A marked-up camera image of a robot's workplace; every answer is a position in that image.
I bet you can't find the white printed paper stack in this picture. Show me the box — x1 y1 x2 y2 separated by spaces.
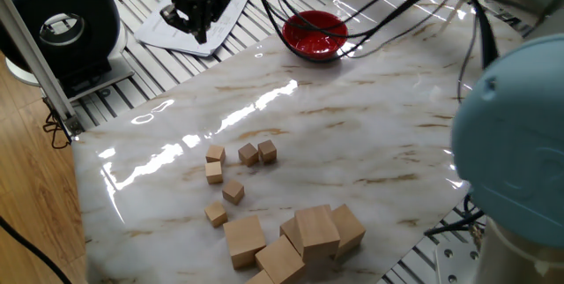
134 0 254 58

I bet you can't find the aluminium frame profile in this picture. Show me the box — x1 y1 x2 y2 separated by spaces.
0 0 85 140

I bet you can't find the red bowl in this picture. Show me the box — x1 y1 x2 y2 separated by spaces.
281 10 350 63

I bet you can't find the black floor cable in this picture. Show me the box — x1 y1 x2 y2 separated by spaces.
0 215 73 284

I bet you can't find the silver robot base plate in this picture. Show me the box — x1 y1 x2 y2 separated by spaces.
434 243 481 284

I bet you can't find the large wooden cube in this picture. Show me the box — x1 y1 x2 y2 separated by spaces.
278 216 305 257
330 204 367 261
244 269 277 284
255 234 307 284
223 215 268 271
293 205 341 264

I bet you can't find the white marble pattern board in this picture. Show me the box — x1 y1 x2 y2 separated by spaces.
71 0 525 284

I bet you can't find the small wooden cube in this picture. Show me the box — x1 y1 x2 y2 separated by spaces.
204 161 225 185
204 200 229 228
257 138 278 164
205 144 226 165
221 180 246 206
237 142 260 168

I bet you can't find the black base cable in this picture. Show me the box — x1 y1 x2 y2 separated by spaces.
423 195 486 237

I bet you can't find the thin black wire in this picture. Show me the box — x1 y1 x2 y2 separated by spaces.
41 110 72 151

